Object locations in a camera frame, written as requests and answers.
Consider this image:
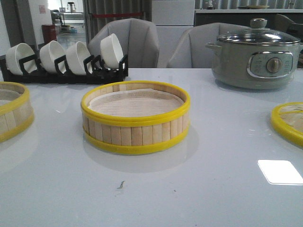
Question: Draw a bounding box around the black bowl rack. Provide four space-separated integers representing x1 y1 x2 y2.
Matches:
0 54 128 85

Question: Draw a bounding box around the white steamer liner paper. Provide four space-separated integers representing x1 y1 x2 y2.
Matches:
88 88 184 117

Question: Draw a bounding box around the left grey upholstered chair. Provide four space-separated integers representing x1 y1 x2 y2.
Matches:
88 18 160 68

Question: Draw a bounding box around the glass pot lid with knob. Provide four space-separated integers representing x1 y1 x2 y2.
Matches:
217 18 301 46

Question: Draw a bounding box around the right grey upholstered chair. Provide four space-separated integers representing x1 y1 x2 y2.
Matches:
167 23 246 69

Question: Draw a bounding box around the yellow rimmed bamboo steamer lid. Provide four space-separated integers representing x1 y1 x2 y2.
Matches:
270 102 303 147

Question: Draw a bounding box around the bamboo steamer drawer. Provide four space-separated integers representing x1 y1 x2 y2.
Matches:
0 82 35 142
80 80 190 155

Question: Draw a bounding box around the white cabinet in background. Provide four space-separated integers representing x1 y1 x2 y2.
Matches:
151 0 195 68

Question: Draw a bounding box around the white bowl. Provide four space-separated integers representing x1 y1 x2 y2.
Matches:
6 43 35 75
100 34 124 69
66 42 91 75
39 40 66 73

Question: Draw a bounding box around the grey-green electric cooking pot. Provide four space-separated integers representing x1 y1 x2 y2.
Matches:
205 42 303 89

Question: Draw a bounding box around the red bin in background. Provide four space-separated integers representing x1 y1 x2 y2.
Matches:
42 24 57 44

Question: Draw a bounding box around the grey upholstered chair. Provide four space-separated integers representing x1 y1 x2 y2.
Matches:
88 18 160 68
167 23 246 69

